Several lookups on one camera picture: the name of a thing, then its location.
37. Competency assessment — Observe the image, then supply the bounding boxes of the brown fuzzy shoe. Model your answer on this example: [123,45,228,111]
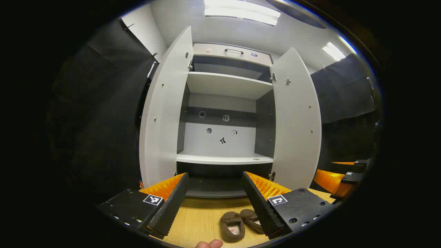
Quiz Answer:
[220,211,246,242]
[240,209,265,234]

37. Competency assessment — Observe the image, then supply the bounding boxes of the small ceiling light panel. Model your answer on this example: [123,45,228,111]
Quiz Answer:
[339,35,357,55]
[322,41,347,62]

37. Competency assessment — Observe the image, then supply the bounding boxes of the large ceiling light panel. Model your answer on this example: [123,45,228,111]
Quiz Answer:
[204,0,281,26]

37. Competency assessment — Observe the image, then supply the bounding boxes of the white cabinet door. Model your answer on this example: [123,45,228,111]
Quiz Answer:
[139,26,194,189]
[270,47,322,191]

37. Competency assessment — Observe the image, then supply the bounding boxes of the white cabinet drawer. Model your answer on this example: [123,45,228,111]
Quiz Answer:
[193,43,273,68]

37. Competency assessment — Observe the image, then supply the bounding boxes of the black backdrop cloth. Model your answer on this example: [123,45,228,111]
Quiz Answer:
[47,19,381,204]

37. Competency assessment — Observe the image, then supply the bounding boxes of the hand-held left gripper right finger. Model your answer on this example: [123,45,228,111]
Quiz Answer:
[242,171,336,240]

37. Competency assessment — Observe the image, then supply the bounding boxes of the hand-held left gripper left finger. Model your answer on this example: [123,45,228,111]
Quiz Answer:
[96,172,189,239]

